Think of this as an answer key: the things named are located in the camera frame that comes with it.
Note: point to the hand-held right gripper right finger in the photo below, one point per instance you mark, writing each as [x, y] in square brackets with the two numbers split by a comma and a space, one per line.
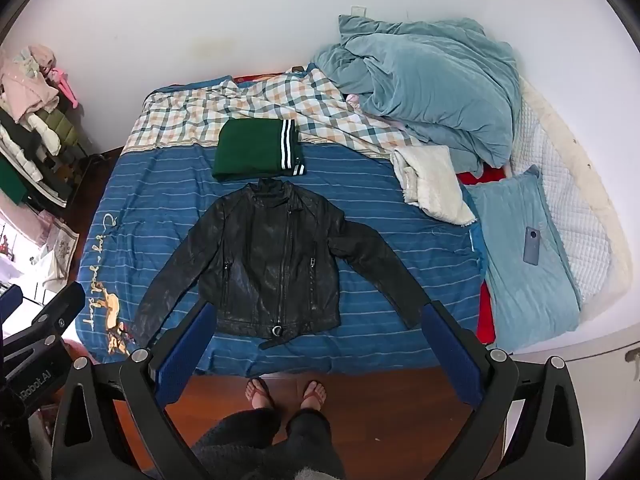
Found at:
[451, 355]

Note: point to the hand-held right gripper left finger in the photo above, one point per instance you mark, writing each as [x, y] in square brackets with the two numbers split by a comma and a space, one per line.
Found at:
[184, 355]

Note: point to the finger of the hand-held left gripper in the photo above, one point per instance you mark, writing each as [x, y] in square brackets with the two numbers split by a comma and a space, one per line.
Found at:
[10, 310]
[62, 305]

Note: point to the black leather jacket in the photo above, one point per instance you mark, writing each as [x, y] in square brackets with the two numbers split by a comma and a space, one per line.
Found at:
[270, 260]

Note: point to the row of hanging clothes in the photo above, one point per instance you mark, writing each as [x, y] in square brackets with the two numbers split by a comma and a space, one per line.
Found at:
[30, 110]

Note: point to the red cloth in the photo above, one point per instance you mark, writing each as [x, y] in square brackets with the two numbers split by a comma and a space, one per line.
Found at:
[485, 320]

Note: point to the white tote bag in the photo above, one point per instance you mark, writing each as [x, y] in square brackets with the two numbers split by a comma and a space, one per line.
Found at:
[55, 255]

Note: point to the light blue pillow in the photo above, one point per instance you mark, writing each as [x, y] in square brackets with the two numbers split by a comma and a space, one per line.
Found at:
[515, 300]

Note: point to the person's left foot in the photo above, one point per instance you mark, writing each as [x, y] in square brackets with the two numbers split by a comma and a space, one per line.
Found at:
[259, 394]

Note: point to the person's foot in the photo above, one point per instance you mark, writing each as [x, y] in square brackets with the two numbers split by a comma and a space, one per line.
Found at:
[259, 394]
[313, 395]

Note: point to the grey smartphone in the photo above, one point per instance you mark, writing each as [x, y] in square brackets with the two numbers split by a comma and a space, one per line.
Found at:
[531, 247]

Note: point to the person's right foot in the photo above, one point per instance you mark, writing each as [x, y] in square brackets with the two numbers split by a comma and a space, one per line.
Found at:
[313, 395]

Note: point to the blue striped bed sheet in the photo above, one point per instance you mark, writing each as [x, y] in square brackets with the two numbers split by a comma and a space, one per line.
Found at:
[150, 195]

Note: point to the person's dark pants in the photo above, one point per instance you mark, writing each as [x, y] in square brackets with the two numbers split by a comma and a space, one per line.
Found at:
[300, 440]

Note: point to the white fleece blanket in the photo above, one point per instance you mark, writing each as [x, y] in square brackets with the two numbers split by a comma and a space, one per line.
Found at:
[435, 185]

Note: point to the white quilted mattress pad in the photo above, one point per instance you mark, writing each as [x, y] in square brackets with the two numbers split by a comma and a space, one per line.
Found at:
[565, 185]

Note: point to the folded green garment striped hem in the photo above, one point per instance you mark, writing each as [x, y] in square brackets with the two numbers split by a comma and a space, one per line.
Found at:
[245, 150]

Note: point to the checked blanket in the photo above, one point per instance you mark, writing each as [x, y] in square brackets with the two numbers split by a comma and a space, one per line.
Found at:
[200, 110]

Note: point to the light blue duvet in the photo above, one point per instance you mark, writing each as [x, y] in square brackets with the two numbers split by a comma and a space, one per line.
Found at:
[425, 85]

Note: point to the white wall socket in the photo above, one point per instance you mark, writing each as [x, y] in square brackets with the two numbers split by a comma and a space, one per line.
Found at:
[359, 11]

